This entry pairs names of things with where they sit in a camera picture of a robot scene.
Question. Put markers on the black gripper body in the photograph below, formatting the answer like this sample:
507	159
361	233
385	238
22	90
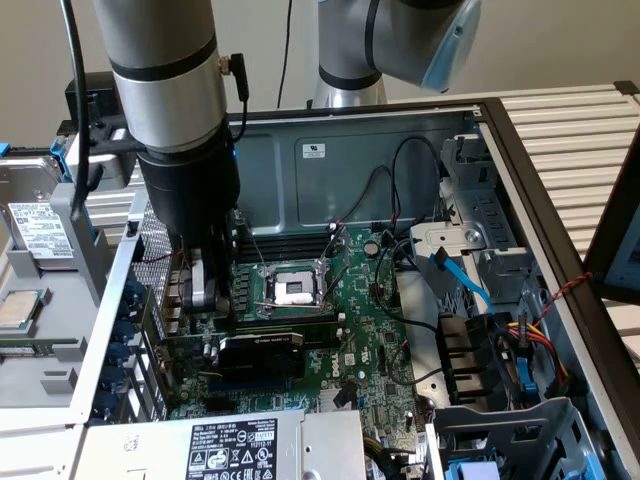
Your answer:
190	190

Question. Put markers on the green graphics card black shroud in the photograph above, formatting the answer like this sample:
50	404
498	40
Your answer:
260	357

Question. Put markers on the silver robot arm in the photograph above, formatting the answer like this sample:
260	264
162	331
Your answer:
165	75

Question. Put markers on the thin metal locking lever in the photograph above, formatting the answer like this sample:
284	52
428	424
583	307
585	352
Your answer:
252	240
277	303

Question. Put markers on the black RAM slot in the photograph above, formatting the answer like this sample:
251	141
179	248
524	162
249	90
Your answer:
290	242
290	235
290	256
290	249

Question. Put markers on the blue slot retainer clip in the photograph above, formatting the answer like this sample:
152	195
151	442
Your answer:
113	377
134	291
123	331
118	353
106	403

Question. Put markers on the CPU socket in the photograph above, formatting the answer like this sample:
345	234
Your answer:
290	292

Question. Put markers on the silver socket cover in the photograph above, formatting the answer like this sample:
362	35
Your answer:
340	250

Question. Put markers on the short black expansion slot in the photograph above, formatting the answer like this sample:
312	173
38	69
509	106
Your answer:
220	405

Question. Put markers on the black CPU cooler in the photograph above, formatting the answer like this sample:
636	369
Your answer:
102	107

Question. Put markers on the round coin cell battery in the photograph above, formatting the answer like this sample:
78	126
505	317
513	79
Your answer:
371	248

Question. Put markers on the green motherboard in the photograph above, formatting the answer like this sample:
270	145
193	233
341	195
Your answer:
365	310

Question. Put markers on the silver hard disk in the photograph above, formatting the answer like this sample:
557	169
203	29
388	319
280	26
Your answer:
35	225

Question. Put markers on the open grey PC case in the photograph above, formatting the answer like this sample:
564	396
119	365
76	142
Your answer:
350	150

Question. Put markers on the silver chipset heat sink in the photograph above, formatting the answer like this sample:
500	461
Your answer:
327	400

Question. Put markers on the silver power supply unit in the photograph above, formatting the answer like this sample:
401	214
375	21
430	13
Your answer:
150	450

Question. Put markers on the grey parts rack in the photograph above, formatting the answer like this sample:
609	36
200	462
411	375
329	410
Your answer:
55	380

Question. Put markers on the green RAM stick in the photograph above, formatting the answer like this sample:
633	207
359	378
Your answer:
30	343

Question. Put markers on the square silver CPU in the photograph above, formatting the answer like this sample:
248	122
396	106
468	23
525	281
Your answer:
17	310

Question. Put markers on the black plastic fan shroud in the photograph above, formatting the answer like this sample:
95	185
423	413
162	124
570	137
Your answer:
460	350

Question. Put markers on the silver disk bay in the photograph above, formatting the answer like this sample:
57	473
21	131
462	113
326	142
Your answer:
500	210

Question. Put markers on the grey metal drive cage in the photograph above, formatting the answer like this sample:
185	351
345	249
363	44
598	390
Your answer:
500	425

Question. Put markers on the blue plastic clip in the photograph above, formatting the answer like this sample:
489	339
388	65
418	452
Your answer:
525	375

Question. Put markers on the blue plastic drive latch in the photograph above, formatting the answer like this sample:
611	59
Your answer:
470	472

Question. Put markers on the black framed monitor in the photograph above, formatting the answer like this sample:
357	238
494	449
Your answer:
607	240

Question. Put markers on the black table end cap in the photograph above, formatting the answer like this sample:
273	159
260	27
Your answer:
627	87

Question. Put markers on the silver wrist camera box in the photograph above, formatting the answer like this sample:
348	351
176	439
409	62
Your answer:
117	172

